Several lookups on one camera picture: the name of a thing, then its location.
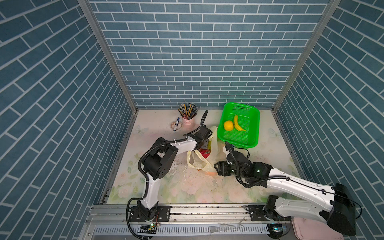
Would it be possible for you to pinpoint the yellow printed plastic bag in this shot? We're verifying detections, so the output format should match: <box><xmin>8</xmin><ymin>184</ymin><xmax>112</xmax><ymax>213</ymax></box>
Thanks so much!
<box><xmin>187</xmin><ymin>127</ymin><xmax>227</xmax><ymax>176</ymax></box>

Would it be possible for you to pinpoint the yellow apple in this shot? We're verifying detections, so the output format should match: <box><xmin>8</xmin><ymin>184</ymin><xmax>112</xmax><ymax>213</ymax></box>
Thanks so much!
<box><xmin>223</xmin><ymin>121</ymin><xmax>235</xmax><ymax>132</ymax></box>

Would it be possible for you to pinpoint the red dragon fruit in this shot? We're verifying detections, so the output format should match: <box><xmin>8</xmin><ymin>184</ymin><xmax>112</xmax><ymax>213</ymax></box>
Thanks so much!
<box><xmin>199</xmin><ymin>149</ymin><xmax>211</xmax><ymax>159</ymax></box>

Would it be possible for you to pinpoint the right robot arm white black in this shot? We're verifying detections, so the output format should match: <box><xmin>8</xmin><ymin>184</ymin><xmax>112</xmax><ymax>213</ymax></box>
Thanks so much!
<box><xmin>214</xmin><ymin>152</ymin><xmax>358</xmax><ymax>236</ymax></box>

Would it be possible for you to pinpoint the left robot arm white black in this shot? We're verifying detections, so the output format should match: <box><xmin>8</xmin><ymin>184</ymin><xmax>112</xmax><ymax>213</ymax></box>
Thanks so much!
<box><xmin>137</xmin><ymin>125</ymin><xmax>213</xmax><ymax>221</ymax></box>

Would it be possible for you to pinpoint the pink pencil cup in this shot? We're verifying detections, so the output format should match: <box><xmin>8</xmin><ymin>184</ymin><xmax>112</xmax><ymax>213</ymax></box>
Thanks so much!
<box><xmin>183</xmin><ymin>118</ymin><xmax>196</xmax><ymax>130</ymax></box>

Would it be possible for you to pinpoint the bundle of coloured pencils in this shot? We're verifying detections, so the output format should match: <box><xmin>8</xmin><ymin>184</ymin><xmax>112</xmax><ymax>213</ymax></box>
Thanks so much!
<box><xmin>178</xmin><ymin>103</ymin><xmax>198</xmax><ymax>120</ymax></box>

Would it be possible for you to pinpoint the blue marker pen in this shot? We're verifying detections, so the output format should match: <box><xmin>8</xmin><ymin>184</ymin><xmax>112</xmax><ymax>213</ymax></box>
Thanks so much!
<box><xmin>173</xmin><ymin>117</ymin><xmax>180</xmax><ymax>132</ymax></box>

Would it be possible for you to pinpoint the yellow banana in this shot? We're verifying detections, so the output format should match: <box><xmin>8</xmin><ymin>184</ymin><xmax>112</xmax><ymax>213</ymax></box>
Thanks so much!
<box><xmin>234</xmin><ymin>115</ymin><xmax>246</xmax><ymax>132</ymax></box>

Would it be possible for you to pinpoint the green plastic basket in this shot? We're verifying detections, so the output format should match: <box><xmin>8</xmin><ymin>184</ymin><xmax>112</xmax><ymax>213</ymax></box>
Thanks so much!
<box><xmin>217</xmin><ymin>103</ymin><xmax>261</xmax><ymax>149</ymax></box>

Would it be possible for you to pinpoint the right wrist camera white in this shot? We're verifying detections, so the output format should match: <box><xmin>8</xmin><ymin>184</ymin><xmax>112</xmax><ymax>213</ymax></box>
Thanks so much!
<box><xmin>225</xmin><ymin>141</ymin><xmax>235</xmax><ymax>159</ymax></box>

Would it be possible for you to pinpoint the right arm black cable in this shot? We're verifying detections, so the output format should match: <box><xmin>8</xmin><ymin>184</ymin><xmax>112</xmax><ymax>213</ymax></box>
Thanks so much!
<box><xmin>224</xmin><ymin>141</ymin><xmax>363</xmax><ymax>220</ymax></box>

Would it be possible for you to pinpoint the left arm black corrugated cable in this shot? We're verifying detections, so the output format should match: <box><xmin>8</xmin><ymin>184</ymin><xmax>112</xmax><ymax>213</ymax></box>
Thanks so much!
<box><xmin>125</xmin><ymin>110</ymin><xmax>209</xmax><ymax>240</ymax></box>

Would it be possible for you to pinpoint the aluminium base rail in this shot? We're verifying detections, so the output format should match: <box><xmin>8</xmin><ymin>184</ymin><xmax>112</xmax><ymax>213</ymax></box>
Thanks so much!
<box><xmin>79</xmin><ymin>203</ymin><xmax>295</xmax><ymax>240</ymax></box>

